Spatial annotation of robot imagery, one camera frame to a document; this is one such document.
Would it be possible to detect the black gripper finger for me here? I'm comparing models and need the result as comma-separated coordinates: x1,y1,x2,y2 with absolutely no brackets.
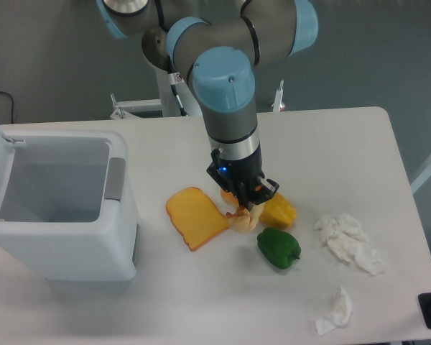
237,182,253,211
249,178,279,210

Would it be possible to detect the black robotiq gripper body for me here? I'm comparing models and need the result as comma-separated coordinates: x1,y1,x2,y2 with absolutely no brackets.
206,146,266,199

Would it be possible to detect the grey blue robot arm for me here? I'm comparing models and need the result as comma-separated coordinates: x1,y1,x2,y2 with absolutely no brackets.
98,1,319,208

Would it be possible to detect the round knotted bread roll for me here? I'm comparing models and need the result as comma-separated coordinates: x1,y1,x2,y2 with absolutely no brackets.
220,189,239,208

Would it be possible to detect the orange toast bread slice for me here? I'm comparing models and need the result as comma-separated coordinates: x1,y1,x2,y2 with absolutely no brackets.
165,187,228,252

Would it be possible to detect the white trash can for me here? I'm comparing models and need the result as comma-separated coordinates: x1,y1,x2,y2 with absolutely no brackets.
0,128,139,281

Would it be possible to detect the yellow bell pepper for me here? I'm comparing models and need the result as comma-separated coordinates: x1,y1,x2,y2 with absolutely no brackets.
259,193,297,230

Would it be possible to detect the green bell pepper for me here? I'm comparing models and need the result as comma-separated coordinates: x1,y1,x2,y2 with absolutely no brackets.
256,227,302,270

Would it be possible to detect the large crumpled white tissue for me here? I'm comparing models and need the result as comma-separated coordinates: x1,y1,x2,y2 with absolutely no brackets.
313,213,385,276

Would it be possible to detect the small crumpled white tissue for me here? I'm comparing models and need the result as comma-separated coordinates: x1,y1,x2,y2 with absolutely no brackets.
314,285,353,336

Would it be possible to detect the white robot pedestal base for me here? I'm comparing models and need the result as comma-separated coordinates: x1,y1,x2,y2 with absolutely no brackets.
109,68,287,119

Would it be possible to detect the grey robot cable with tag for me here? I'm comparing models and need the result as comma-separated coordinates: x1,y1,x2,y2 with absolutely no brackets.
167,57,190,118

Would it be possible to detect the black cable on floor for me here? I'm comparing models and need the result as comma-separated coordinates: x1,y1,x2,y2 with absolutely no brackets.
0,91,14,125

